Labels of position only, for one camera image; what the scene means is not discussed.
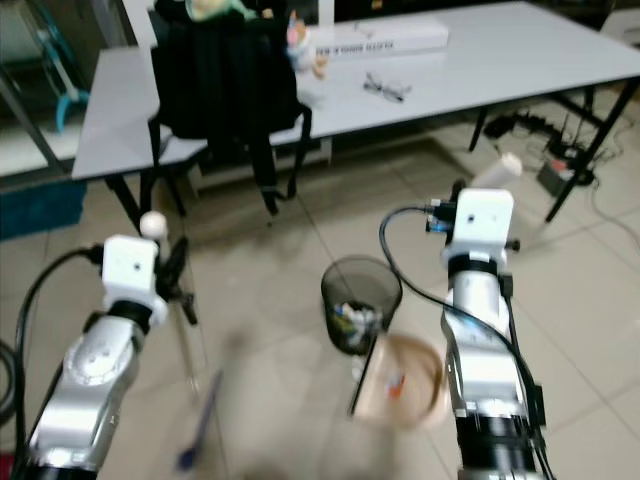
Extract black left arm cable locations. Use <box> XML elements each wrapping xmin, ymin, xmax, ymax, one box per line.
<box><xmin>14</xmin><ymin>248</ymin><xmax>107</xmax><ymax>441</ymax></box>

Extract long white printed box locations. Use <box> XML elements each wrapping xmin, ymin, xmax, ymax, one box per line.
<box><xmin>310</xmin><ymin>16</ymin><xmax>451</xmax><ymax>59</ymax></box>

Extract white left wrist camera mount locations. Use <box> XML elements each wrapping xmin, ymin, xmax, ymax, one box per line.
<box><xmin>102</xmin><ymin>235</ymin><xmax>162</xmax><ymax>327</ymax></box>

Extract green plush toy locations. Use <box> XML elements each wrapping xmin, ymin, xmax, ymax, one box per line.
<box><xmin>192</xmin><ymin>0</ymin><xmax>256</xmax><ymax>23</ymax></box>

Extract black-framed eyeglasses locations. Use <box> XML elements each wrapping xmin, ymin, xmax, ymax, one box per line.
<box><xmin>363</xmin><ymin>72</ymin><xmax>413</xmax><ymax>104</ymax></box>

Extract grey folding table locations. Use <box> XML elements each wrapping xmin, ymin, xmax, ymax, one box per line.
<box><xmin>72</xmin><ymin>0</ymin><xmax>640</xmax><ymax>236</ymax></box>

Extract dark vacuum hose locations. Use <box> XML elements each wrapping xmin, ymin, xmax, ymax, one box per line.
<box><xmin>0</xmin><ymin>340</ymin><xmax>19</xmax><ymax>426</ymax></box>

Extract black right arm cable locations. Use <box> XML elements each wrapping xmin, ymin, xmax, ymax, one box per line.
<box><xmin>379</xmin><ymin>204</ymin><xmax>546</xmax><ymax>431</ymax></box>

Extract black backpack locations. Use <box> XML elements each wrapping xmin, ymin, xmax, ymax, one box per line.
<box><xmin>150</xmin><ymin>0</ymin><xmax>313</xmax><ymax>217</ymax></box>

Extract teal metal stand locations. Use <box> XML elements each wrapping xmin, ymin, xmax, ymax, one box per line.
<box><xmin>25</xmin><ymin>0</ymin><xmax>92</xmax><ymax>131</ymax></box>

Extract black mesh waste bin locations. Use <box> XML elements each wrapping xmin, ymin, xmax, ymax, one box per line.
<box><xmin>321</xmin><ymin>256</ymin><xmax>404</xmax><ymax>358</ymax></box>

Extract small toy figure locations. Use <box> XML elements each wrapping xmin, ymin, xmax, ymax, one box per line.
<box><xmin>285</xmin><ymin>12</ymin><xmax>329</xmax><ymax>81</ymax></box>

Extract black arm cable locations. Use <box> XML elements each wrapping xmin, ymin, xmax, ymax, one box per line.
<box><xmin>14</xmin><ymin>248</ymin><xmax>107</xmax><ymax>441</ymax></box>
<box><xmin>379</xmin><ymin>204</ymin><xmax>546</xmax><ymax>431</ymax></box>

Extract beige long-handled dustpan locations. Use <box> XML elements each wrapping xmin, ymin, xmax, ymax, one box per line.
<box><xmin>348</xmin><ymin>151</ymin><xmax>525</xmax><ymax>433</ymax></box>

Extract black power strip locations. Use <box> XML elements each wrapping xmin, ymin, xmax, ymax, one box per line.
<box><xmin>485</xmin><ymin>112</ymin><xmax>561</xmax><ymax>141</ymax></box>

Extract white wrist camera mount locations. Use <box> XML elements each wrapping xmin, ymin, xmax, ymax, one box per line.
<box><xmin>445</xmin><ymin>188</ymin><xmax>517</xmax><ymax>269</ymax></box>
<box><xmin>102</xmin><ymin>235</ymin><xmax>162</xmax><ymax>327</ymax></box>

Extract purple-bristled broom with ball top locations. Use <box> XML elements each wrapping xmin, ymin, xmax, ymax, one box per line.
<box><xmin>140</xmin><ymin>211</ymin><xmax>229</xmax><ymax>473</ymax></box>

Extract grey box with cables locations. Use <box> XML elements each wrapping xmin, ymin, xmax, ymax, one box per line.
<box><xmin>537</xmin><ymin>150</ymin><xmax>597</xmax><ymax>193</ymax></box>

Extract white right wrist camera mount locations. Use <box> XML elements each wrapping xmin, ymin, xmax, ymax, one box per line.
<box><xmin>445</xmin><ymin>188</ymin><xmax>517</xmax><ymax>269</ymax></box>

